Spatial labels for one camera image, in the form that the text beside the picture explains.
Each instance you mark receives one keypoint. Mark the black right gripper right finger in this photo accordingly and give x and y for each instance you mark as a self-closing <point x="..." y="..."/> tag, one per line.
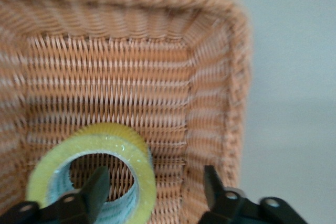
<point x="236" y="208"/>

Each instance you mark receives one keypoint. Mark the brown wicker basket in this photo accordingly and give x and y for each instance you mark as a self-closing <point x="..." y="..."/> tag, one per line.
<point x="131" y="77"/>

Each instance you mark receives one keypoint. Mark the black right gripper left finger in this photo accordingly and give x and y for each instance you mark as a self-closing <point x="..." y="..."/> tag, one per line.
<point x="76" y="205"/>

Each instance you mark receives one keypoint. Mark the yellow packing tape roll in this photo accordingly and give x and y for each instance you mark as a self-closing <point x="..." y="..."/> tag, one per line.
<point x="110" y="142"/>

